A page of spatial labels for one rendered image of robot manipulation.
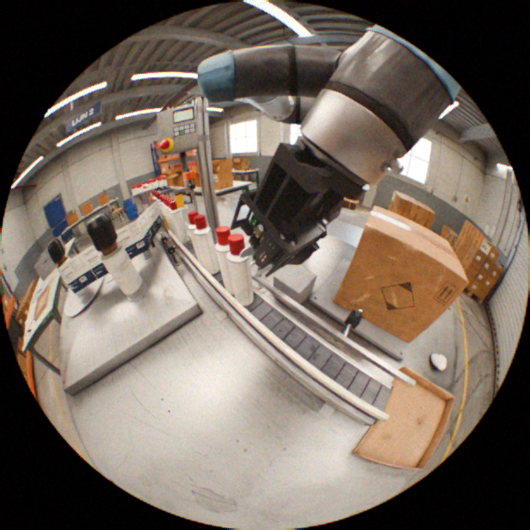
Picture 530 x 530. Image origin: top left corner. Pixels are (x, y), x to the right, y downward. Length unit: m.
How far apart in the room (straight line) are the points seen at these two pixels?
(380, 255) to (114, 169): 8.21
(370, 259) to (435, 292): 0.19
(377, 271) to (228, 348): 0.42
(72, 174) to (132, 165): 2.87
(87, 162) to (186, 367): 8.13
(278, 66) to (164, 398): 0.60
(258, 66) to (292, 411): 0.55
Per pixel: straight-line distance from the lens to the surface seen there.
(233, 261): 0.32
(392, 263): 0.40
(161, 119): 0.74
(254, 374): 0.41
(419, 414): 0.60
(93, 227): 0.50
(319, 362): 0.39
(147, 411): 0.51
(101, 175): 8.12
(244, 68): 0.20
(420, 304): 0.47
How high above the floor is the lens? 1.24
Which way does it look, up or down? 40 degrees down
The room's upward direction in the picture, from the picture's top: straight up
